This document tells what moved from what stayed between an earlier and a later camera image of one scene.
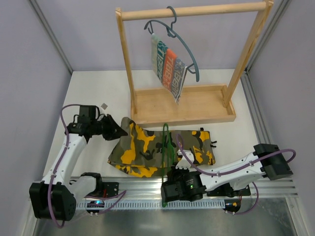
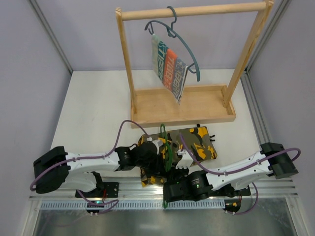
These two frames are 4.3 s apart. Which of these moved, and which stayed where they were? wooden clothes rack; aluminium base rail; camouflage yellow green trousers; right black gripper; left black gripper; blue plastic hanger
Moved: camouflage yellow green trousers; left black gripper
Stayed: blue plastic hanger; wooden clothes rack; aluminium base rail; right black gripper
